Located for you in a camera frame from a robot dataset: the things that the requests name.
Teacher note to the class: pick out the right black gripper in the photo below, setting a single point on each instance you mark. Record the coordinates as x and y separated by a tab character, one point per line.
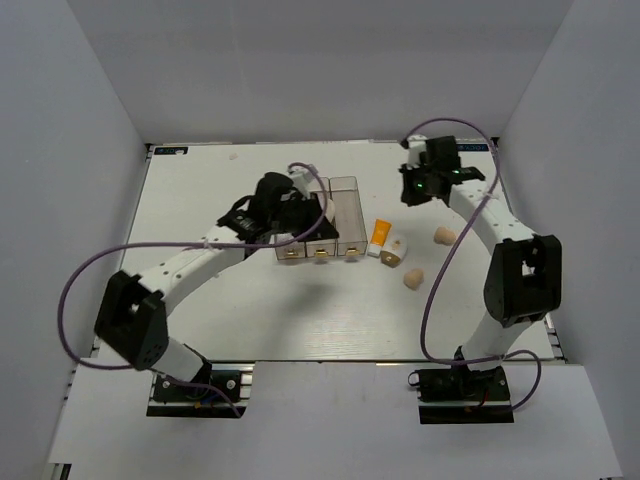
408	196

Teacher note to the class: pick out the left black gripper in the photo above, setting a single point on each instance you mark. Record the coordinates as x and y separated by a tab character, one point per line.
310	206

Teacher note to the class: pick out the beige makeup sponge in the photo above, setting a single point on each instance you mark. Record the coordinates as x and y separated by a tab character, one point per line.
413	279
444	236

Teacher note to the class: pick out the orange sunscreen tube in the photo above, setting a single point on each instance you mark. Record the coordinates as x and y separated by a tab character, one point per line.
378	239

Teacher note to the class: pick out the white sunscreen bottle gold cap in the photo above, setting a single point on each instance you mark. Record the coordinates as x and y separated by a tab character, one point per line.
394	250

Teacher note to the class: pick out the round beige powder puff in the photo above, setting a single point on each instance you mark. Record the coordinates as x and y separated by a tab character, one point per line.
329	209

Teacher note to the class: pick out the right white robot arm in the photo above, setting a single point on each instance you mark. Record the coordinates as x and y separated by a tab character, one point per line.
524	278

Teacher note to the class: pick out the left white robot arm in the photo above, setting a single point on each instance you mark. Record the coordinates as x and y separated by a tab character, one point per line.
133	315

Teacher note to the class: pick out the left clear organizer bin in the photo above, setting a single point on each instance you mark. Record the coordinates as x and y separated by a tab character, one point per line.
288	249

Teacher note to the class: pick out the clear organizer bin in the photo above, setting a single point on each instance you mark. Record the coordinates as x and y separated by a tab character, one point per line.
348	217
288	249
320	248

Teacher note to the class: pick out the middle clear organizer bin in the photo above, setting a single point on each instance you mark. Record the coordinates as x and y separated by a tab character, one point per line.
320	248

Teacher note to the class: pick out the right clear organizer bin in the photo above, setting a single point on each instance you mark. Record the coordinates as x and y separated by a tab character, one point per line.
348	217

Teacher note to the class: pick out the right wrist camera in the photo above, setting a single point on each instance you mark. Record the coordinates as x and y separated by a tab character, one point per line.
416	153

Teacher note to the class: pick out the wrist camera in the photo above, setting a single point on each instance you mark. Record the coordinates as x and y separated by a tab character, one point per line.
416	153
302	175

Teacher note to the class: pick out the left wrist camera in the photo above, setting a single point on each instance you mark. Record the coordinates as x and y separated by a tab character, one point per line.
302	175

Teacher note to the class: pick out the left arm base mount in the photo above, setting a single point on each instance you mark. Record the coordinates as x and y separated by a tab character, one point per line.
233	384

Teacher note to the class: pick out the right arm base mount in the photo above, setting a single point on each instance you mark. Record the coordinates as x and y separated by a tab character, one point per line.
458	396

